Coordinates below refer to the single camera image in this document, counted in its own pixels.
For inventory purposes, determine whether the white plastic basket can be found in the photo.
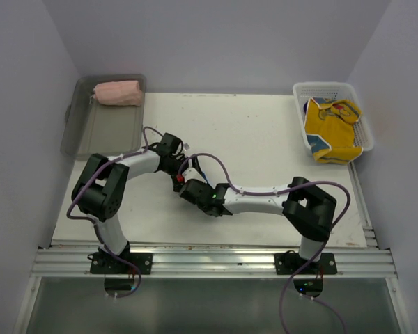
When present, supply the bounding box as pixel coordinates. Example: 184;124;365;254
293;81;374;156

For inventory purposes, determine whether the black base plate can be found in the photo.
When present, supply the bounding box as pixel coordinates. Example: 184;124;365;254
274;250;338;275
87;252;153;275

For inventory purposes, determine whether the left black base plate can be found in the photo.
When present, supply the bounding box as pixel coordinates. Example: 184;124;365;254
87;252;153;275

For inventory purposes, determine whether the blue towel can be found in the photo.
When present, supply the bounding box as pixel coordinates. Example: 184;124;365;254
199;170;209;183

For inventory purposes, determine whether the aluminium mounting rail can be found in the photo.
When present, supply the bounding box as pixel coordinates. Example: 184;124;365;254
30;226;398;278

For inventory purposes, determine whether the pink towel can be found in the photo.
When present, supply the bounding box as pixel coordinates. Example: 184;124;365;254
93;80;144;106

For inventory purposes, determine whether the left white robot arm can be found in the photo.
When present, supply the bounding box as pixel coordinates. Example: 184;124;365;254
67;133;206;273

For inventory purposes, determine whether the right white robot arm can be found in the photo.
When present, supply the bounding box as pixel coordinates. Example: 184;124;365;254
179;177;336;273

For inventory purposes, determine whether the yellow towel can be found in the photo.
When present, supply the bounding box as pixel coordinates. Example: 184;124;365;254
304;97;364;165

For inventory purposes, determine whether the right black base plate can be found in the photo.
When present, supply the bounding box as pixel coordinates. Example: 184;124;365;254
274;250;338;275

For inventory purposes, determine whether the grey transparent plastic bin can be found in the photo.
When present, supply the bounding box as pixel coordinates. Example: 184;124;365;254
60;74;146;161

